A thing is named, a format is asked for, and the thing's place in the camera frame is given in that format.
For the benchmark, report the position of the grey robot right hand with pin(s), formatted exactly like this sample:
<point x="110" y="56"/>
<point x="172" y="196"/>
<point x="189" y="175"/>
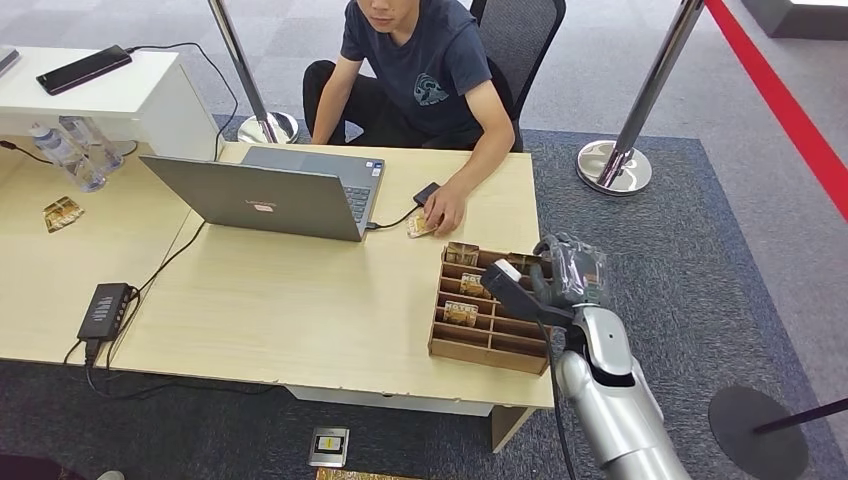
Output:
<point x="576" y="275"/>

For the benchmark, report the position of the person's left hand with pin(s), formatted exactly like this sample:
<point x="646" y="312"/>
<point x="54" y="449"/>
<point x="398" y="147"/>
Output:
<point x="447" y="208"/>

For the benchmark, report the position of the gold hotel key card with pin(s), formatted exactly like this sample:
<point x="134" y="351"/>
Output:
<point x="470" y="286"/>
<point x="524" y="259"/>
<point x="63" y="214"/>
<point x="462" y="254"/>
<point x="460" y="314"/>
<point x="416" y="227"/>

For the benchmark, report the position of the person's left forearm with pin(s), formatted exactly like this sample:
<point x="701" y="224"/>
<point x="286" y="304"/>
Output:
<point x="487" y="159"/>

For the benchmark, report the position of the person's right forearm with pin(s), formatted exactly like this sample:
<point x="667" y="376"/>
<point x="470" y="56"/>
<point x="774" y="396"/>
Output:
<point x="326" y="116"/>

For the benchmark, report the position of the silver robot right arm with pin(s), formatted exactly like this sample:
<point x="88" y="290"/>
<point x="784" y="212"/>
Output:
<point x="616" y="397"/>

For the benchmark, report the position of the black card reader dongle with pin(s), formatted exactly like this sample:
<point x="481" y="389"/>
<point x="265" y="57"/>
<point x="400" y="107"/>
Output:
<point x="426" y="193"/>

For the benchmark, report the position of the wooden card holder rack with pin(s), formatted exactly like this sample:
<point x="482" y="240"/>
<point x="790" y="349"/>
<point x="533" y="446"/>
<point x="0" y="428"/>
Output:
<point x="477" y="338"/>

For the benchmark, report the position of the person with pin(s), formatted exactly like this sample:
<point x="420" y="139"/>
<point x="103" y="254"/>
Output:
<point x="424" y="73"/>

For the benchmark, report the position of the dark grey carpet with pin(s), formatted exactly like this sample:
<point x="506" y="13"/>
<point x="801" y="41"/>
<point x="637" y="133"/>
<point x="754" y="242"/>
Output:
<point x="696" y="265"/>

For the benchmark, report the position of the wooden desk leg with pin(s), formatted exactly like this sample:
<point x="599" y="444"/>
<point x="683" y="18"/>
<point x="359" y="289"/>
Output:
<point x="510" y="427"/>

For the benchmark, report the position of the grey laptop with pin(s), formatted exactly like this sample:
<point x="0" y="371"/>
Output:
<point x="265" y="199"/>

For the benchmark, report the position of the black mesh office chair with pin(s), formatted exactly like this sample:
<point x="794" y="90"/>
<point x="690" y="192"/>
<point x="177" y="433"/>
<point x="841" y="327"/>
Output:
<point x="523" y="40"/>

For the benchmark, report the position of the black round stanchion base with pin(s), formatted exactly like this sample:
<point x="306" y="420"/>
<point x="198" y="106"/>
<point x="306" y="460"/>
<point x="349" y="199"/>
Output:
<point x="758" y="434"/>

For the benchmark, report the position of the red barrier belt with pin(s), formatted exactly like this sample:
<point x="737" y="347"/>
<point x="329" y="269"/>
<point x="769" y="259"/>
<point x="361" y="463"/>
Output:
<point x="782" y="106"/>

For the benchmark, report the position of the metal floor socket box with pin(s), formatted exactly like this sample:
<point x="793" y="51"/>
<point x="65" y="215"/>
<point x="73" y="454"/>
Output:
<point x="329" y="447"/>

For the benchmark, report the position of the black stanchion pole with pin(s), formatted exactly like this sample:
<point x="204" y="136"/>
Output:
<point x="802" y="417"/>

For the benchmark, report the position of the gold patterned sheet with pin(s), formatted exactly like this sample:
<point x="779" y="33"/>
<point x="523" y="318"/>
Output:
<point x="358" y="475"/>

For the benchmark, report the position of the white side cabinet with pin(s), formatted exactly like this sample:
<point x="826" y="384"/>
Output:
<point x="132" y="99"/>

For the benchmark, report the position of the dark display plinth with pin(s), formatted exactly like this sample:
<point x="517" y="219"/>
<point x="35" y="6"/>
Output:
<point x="795" y="23"/>

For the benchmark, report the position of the clear plastic water bottle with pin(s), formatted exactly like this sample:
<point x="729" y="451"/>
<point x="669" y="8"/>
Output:
<point x="65" y="158"/>
<point x="99" y="146"/>

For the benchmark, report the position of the black hub box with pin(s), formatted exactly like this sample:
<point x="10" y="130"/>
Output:
<point x="106" y="311"/>

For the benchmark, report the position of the black smartphone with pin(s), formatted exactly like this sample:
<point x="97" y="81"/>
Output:
<point x="83" y="69"/>

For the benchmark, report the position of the small white object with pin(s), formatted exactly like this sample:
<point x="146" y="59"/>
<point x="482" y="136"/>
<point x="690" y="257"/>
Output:
<point x="111" y="476"/>

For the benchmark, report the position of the grey flat device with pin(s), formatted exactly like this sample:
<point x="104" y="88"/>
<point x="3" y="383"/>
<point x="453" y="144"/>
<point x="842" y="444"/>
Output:
<point x="6" y="60"/>

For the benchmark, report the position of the dark red object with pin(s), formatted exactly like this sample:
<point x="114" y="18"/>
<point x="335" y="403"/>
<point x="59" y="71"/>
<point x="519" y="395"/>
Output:
<point x="30" y="469"/>

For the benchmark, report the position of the white desk frame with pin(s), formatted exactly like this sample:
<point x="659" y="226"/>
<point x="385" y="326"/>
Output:
<point x="391" y="401"/>

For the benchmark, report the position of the chrome stanchion post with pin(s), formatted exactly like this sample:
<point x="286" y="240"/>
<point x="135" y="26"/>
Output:
<point x="652" y="86"/>
<point x="242" y="73"/>

